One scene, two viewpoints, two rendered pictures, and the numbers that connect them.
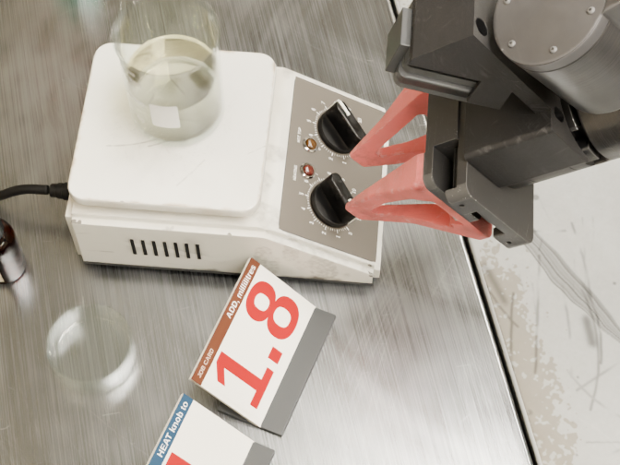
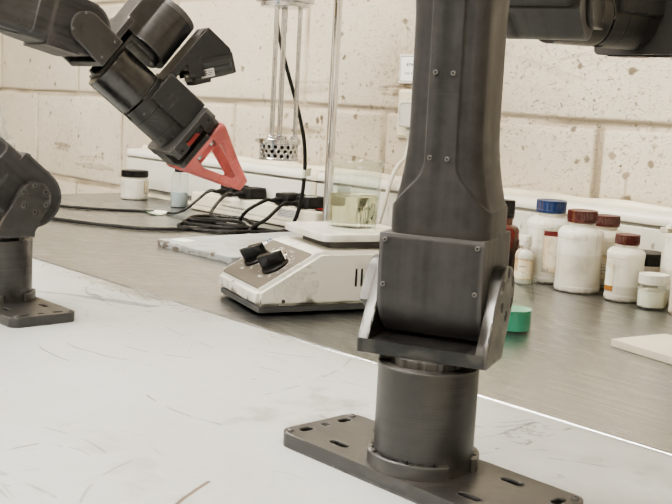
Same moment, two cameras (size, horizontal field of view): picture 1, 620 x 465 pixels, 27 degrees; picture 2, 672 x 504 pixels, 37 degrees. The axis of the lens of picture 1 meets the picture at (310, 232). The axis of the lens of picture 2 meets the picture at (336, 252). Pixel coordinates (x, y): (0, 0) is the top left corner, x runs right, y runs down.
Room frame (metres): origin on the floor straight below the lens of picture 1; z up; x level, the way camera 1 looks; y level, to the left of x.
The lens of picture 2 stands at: (1.46, -0.54, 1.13)
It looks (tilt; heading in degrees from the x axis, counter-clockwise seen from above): 8 degrees down; 149
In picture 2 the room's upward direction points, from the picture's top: 3 degrees clockwise
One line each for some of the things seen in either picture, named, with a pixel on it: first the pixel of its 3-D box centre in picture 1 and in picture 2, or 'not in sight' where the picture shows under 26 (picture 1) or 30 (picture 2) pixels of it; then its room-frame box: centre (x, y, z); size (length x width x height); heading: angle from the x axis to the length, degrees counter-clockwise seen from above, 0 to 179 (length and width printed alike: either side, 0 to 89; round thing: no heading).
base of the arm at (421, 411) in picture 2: not in sight; (425, 416); (0.97, -0.17, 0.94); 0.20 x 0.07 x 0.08; 12
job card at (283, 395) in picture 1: (265, 346); not in sight; (0.33, 0.03, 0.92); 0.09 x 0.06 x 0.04; 157
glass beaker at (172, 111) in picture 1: (170, 70); (356, 196); (0.46, 0.09, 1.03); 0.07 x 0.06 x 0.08; 35
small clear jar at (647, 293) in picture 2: not in sight; (652, 290); (0.59, 0.45, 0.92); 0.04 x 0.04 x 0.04
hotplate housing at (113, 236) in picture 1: (220, 165); (326, 268); (0.45, 0.06, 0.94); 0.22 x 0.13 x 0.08; 85
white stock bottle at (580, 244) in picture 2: not in sight; (579, 250); (0.47, 0.44, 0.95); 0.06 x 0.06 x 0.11
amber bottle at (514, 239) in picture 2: not in sight; (503, 238); (0.35, 0.41, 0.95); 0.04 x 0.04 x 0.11
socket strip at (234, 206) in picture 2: not in sight; (259, 208); (-0.32, 0.35, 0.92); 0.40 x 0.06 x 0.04; 12
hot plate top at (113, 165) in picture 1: (174, 131); (346, 230); (0.45, 0.09, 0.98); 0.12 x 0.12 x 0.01; 84
